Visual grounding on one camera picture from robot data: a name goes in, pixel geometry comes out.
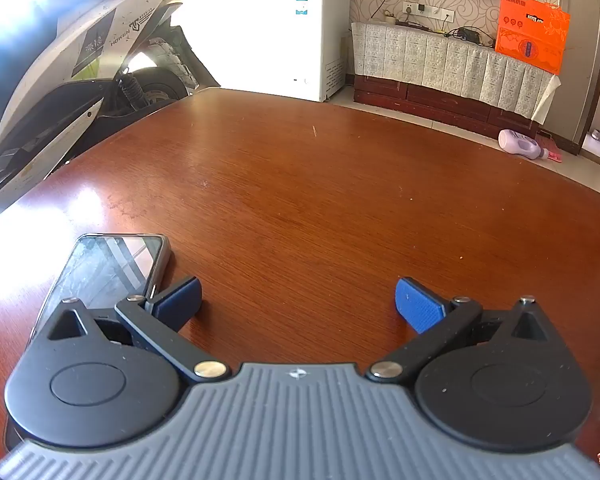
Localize pink flat floor mat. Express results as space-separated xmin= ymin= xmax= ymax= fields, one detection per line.
xmin=535 ymin=132 xmax=564 ymax=163

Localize black device with cables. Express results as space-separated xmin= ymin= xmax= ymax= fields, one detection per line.
xmin=451 ymin=26 xmax=496 ymax=47

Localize white wall socket strip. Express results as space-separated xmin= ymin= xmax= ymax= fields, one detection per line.
xmin=402 ymin=2 xmax=456 ymax=19

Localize purple detergent bottle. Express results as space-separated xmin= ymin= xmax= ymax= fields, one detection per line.
xmin=497 ymin=129 xmax=551 ymax=161

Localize white chest freezer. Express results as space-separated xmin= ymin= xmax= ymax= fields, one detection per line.
xmin=190 ymin=0 xmax=352 ymax=103

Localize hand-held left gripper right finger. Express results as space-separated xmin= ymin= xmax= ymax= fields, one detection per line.
xmin=366 ymin=277 xmax=563 ymax=384

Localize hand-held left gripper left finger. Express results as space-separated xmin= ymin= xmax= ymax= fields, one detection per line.
xmin=32 ymin=276 xmax=232 ymax=384

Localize dark wooden TV cabinet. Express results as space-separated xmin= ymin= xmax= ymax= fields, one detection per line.
xmin=352 ymin=73 xmax=548 ymax=147

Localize orange gift box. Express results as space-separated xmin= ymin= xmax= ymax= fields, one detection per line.
xmin=494 ymin=0 xmax=571 ymax=76

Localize black smartphone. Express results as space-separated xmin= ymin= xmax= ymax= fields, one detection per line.
xmin=27 ymin=233 xmax=172 ymax=352

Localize white lace cabinet cloth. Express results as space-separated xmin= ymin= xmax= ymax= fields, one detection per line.
xmin=350 ymin=21 xmax=563 ymax=124

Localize white electric scooter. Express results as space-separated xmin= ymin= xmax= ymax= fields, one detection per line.
xmin=0 ymin=0 xmax=222 ymax=226

